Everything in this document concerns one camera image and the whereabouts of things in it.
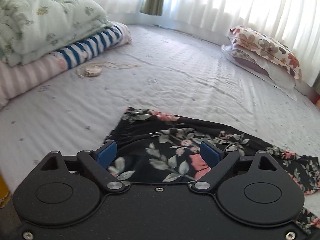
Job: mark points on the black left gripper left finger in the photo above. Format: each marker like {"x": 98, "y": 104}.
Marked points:
{"x": 106, "y": 154}

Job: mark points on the white lower pillow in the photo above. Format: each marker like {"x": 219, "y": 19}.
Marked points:
{"x": 260, "y": 67}

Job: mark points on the black floral pants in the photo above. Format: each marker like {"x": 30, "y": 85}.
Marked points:
{"x": 168, "y": 148}

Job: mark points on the mint green floral comforter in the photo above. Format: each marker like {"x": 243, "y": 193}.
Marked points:
{"x": 33, "y": 28}

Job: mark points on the floral pillow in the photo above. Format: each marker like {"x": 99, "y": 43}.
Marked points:
{"x": 267, "y": 48}

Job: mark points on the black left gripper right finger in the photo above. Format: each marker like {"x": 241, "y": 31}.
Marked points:
{"x": 210, "y": 153}

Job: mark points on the white sheer curtain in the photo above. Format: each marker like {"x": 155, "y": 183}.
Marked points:
{"x": 293, "y": 22}

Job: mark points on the yellow cloth on floor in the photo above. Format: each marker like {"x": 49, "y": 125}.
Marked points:
{"x": 5, "y": 195}

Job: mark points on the beige corded controller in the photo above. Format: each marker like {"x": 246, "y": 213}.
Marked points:
{"x": 95, "y": 69}

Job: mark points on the pink striped folded quilt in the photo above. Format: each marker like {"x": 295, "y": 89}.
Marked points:
{"x": 20, "y": 79}

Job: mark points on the grey patterned bed sheet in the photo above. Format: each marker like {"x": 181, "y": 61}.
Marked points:
{"x": 161, "y": 70}

